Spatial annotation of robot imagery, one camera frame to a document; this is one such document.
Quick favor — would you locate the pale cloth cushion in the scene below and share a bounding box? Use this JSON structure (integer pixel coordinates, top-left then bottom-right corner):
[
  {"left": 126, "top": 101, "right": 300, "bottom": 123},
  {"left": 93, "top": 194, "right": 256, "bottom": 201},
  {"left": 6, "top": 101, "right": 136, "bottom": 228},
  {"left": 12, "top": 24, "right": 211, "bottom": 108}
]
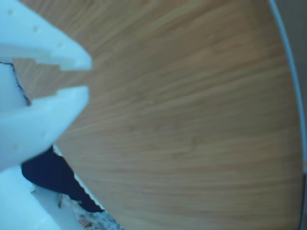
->
[{"left": 0, "top": 62, "right": 32, "bottom": 113}]

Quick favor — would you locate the dark grey rug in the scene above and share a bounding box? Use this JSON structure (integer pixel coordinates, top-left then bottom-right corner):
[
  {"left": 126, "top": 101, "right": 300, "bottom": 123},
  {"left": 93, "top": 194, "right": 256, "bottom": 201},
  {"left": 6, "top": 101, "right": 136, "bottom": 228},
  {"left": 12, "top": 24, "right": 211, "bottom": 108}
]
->
[{"left": 21, "top": 146, "right": 105, "bottom": 213}]

